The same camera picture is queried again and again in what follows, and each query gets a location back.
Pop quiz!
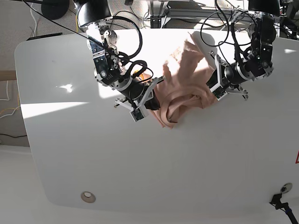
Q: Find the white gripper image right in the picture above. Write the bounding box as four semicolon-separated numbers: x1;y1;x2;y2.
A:
206;51;248;100

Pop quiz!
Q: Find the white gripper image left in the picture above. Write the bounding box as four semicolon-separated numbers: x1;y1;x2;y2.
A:
113;77;165;111

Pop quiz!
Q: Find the salmon pink T-shirt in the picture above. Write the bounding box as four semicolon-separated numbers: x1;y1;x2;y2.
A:
145;31;217;129

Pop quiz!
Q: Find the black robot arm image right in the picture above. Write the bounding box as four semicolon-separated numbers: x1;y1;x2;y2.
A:
207;0;280;100

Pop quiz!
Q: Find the red warning triangle sticker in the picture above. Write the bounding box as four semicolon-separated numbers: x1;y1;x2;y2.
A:
295;151;299;164

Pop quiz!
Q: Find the round metal table grommet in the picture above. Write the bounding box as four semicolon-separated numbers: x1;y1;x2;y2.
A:
280;182;292;194

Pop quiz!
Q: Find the round black stand base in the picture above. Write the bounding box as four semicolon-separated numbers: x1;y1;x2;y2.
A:
41;0;70;20

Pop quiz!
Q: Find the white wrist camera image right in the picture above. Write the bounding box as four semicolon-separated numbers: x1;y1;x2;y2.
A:
213;87;228;101

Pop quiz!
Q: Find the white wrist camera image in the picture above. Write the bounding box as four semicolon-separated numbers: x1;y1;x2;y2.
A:
213;87;228;101
130;106;148;122

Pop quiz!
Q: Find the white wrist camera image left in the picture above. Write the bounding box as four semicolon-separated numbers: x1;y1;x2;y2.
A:
130;106;148;122

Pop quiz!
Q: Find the aluminium frame rail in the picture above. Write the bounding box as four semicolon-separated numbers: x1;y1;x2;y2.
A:
149;0;234;29

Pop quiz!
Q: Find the black clamp with blue cable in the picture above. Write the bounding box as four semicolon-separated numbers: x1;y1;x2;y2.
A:
269;193;298;224

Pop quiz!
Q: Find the white cable on floor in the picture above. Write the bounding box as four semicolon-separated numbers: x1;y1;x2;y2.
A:
0;80;10;101

